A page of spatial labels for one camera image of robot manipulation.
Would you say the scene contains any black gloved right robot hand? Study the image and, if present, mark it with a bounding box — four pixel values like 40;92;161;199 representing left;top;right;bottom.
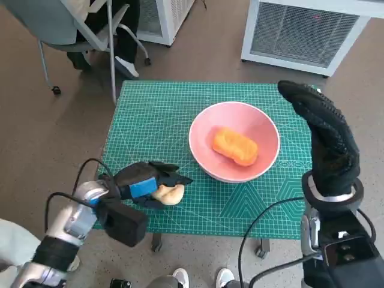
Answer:
277;80;361;198

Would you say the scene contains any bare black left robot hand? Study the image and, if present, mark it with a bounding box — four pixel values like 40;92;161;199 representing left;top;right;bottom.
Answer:
115;161;194;210

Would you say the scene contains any round toy bread bun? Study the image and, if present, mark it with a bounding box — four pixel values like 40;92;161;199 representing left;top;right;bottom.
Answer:
151;183;185;206

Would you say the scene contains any pink bowl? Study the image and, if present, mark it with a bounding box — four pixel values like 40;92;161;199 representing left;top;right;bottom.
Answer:
188;101;281;185

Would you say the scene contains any long striped toy bread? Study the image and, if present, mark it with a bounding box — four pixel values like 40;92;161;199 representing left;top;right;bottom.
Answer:
211;126;259;167

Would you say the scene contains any green cutting mat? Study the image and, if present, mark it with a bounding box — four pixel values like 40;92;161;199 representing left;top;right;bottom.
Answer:
92;80;323;241

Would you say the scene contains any black table leg caster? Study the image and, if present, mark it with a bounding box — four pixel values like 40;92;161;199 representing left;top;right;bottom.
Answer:
151;233;163;252
254;239;271;259

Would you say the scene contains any white shoe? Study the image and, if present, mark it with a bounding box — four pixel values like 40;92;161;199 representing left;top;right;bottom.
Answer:
172;267;190;288
215;267;235;288

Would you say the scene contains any small black box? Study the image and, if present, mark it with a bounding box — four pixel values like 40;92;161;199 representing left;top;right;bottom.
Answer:
109;278;133;288

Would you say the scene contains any large white vented cabinet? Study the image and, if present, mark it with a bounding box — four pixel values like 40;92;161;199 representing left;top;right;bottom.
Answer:
241;0;372;78

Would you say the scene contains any person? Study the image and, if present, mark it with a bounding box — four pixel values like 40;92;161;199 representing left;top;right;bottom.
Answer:
0;218;80;274

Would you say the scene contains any small white vented cabinet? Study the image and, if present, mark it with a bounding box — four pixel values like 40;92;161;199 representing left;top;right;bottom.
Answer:
136;0;196;46

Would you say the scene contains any grey office chair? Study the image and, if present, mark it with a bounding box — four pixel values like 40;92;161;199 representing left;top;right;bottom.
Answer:
5;0;152;104

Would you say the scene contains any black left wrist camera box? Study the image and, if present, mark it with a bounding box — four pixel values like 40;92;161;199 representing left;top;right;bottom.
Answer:
95;199;149;248

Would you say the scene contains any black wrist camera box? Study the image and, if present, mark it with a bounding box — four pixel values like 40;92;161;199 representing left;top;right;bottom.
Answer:
319;209;384;288
95;199;149;248

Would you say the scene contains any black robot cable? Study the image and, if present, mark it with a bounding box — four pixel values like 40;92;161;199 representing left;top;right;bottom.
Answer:
356;208;377;241
44;193;92;232
238;196;304;288
73;158;115;194
248;253;322;288

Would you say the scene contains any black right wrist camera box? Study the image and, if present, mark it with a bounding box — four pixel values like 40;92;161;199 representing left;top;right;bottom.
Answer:
319;209;384;288

